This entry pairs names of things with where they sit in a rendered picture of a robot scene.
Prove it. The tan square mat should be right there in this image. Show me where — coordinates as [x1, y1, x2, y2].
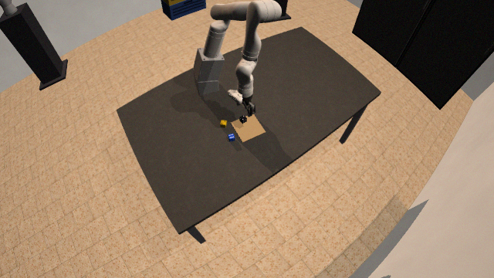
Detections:
[231, 114, 265, 143]

